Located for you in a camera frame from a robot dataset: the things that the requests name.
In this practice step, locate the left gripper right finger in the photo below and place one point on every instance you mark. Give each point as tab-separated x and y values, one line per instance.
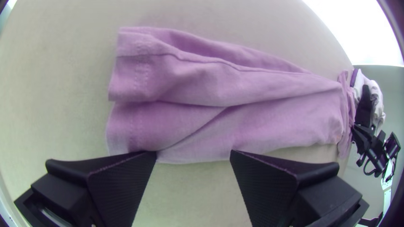
284	195

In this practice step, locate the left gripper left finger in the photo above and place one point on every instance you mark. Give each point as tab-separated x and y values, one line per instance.
104	192

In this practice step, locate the heap of clothes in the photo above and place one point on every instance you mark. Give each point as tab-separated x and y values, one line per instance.
377	94

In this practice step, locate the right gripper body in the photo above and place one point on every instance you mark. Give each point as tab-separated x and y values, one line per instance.
375	146

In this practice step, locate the mauve t-shirt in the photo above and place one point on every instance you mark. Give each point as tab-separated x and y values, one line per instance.
221	104

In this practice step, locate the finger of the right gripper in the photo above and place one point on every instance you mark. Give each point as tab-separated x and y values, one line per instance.
365	107

